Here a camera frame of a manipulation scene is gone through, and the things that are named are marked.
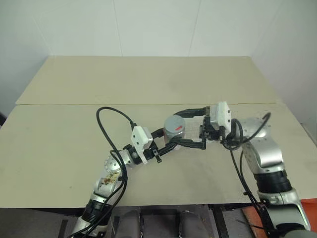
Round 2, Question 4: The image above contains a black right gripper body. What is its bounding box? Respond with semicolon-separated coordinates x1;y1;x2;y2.
199;106;222;142

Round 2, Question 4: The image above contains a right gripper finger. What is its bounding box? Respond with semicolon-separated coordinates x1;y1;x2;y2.
170;138;207;151
172;107;207;118

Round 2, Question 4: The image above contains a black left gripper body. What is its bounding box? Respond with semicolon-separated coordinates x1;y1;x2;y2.
144;142;162;166

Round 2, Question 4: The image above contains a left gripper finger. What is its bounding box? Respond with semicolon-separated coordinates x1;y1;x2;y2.
151;128;166;144
158;143;178;158

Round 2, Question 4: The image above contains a grey jar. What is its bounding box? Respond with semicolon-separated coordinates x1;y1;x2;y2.
164;127;187;145

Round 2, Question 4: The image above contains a grey jar lid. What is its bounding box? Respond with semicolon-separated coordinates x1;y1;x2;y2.
163;116;187;132

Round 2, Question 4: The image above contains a dark rounded shape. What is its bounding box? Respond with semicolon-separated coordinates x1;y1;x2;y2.
118;209;142;238
177;209;202;238

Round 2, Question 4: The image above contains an orange board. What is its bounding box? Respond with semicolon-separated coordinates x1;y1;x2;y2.
240;197;317;238

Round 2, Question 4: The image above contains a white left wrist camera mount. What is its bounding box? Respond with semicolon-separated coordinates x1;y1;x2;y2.
130;125;153;166

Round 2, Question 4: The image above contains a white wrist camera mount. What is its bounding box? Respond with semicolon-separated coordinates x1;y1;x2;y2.
130;125;153;166
210;101;232;132

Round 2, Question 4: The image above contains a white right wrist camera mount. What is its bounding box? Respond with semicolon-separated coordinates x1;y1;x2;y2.
210;101;232;132

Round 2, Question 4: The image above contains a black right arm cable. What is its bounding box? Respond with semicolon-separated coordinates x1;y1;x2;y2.
221;112;272;235

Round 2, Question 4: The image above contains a black metal table frame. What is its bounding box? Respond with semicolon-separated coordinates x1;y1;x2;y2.
209;202;258;238

